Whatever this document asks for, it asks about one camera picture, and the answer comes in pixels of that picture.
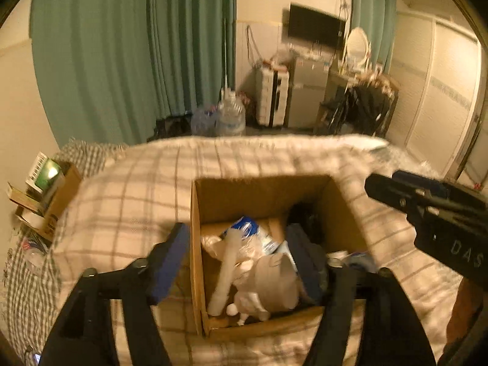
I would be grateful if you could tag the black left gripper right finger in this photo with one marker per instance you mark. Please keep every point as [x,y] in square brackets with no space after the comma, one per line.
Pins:
[391,332]

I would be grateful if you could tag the beige plaid blanket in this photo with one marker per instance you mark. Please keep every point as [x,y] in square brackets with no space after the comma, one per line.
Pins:
[130,199]

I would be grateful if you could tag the white lace cloth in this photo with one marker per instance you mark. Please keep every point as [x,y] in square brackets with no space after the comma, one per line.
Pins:
[249,252]

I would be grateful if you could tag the small bedside cardboard box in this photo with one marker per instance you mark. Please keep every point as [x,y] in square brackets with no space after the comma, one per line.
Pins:
[41,213]

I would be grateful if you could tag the brown cardboard box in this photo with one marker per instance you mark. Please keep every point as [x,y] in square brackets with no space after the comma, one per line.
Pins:
[316,202]

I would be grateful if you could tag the blue tissue pack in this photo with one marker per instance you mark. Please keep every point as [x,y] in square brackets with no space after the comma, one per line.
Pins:
[250,227]

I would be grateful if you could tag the grey mini fridge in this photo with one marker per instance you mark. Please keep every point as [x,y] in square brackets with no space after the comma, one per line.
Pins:
[307,90]

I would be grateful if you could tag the green white packet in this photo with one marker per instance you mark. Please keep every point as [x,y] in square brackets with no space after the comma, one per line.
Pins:
[43,173]

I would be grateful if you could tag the white tube stick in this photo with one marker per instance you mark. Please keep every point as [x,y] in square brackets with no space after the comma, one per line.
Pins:
[220,295]

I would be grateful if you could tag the clear water jug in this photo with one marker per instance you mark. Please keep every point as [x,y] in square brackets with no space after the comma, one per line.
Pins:
[231,115]

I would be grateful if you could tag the white suitcase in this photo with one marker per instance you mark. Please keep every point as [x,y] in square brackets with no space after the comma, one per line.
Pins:
[272,85]

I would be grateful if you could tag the green window curtain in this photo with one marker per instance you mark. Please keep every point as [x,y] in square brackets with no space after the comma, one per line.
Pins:
[107,70]

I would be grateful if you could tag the black wall television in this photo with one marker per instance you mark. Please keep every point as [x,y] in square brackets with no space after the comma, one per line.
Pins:
[315,26]

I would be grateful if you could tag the round white vanity mirror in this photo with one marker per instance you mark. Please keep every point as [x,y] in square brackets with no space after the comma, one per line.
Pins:
[357,49]

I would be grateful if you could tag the white tape roll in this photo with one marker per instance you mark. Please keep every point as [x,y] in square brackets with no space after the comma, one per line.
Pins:
[276,283]

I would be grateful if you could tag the white unicorn figurine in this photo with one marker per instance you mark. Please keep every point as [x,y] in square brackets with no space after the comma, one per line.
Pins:
[247,305]

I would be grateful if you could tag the white closet doors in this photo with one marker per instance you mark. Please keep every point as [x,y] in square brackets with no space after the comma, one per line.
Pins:
[438,66]

